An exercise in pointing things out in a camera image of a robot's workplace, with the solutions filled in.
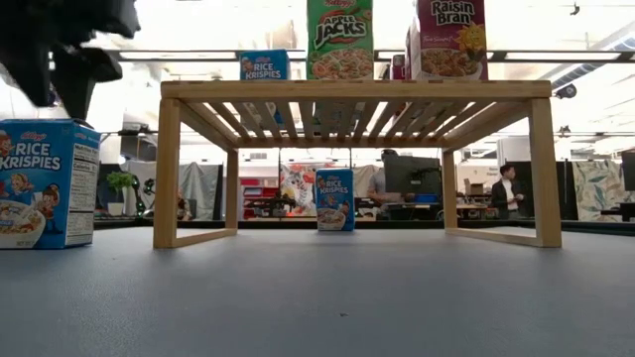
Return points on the wooden slatted shelf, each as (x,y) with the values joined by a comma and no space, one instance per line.
(347,90)

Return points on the person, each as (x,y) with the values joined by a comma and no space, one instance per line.
(506,193)
(379,186)

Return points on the blue-grey table mat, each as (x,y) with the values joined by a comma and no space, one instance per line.
(297,297)

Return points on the potted green plant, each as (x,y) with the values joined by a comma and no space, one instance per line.
(119,181)

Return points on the black computer monitor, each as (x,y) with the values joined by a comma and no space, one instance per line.
(412,176)

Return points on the blue Rice Krispies cereal box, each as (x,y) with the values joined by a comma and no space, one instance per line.
(263,67)
(35,163)
(335,198)

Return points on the pink Raisin Bran cereal box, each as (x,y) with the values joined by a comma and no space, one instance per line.
(398,67)
(451,44)

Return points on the black ceiling camera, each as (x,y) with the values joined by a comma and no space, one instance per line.
(566,91)

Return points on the brown cardboard box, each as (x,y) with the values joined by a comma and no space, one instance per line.
(476,188)

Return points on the leaf pattern panel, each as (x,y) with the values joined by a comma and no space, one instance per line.
(597,191)

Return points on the green Apple Jacks cereal box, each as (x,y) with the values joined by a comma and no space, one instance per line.
(340,44)

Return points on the grey hanging cloth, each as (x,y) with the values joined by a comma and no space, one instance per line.
(201,188)

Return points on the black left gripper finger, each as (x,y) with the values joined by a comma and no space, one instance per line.
(84,69)
(30,74)

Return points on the red storage shelves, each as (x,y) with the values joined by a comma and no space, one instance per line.
(258,191)

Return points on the colourful cat picture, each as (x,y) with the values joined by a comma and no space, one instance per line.
(297,188)

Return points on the dark background cabinet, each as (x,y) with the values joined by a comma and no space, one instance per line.
(136,149)

